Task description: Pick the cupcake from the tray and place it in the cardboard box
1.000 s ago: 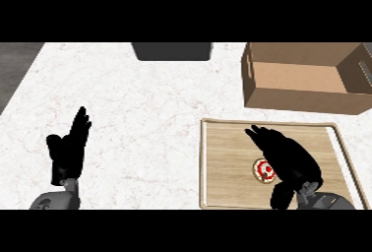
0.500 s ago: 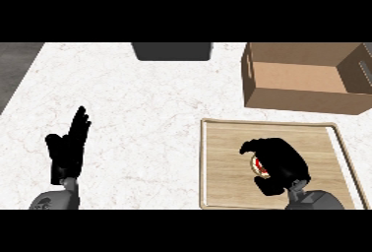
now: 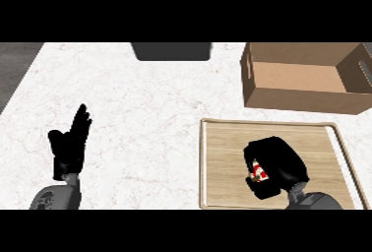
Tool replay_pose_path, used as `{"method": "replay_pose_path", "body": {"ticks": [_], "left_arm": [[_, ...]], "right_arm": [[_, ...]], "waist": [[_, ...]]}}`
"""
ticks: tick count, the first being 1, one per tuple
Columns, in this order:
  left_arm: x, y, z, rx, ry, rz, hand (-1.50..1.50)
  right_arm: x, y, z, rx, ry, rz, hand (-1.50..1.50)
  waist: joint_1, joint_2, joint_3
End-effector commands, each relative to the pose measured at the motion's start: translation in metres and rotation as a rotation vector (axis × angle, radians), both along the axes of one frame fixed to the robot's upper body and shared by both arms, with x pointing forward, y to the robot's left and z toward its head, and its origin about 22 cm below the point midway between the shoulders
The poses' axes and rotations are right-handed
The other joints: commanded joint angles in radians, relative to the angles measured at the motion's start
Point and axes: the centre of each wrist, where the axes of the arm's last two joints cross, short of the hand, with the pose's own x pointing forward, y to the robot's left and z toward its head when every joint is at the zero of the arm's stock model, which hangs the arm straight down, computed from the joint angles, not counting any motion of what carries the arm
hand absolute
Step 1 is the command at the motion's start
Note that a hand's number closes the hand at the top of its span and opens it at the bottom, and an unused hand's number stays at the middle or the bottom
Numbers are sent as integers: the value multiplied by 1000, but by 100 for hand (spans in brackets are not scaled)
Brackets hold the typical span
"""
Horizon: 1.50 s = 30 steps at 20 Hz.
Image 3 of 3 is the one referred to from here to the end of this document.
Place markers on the red and white cupcake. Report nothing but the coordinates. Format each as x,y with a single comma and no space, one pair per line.
259,172

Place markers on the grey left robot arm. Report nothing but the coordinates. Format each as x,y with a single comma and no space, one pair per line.
58,195

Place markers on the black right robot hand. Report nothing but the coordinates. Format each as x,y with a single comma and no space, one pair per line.
281,160

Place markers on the brown cardboard box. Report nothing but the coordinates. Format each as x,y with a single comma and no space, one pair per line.
300,77

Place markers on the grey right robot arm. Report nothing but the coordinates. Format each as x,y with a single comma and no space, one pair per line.
311,198

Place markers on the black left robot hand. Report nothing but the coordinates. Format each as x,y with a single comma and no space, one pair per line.
70,144

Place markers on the dark grey appliance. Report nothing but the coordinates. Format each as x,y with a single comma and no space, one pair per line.
172,50

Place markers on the wooden tray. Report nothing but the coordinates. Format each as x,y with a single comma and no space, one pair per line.
228,157

